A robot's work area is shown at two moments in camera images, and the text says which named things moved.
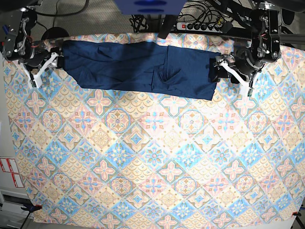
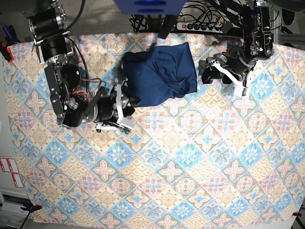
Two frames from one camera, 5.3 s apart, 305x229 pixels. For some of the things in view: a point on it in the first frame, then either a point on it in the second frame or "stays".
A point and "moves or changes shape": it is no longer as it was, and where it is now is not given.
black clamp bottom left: (30, 208) stays
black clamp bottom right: (296, 213) stays
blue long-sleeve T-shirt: (141, 67) moves or changes shape
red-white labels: (9, 165) stays
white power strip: (186, 26) stays
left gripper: (39, 60) to (108, 108)
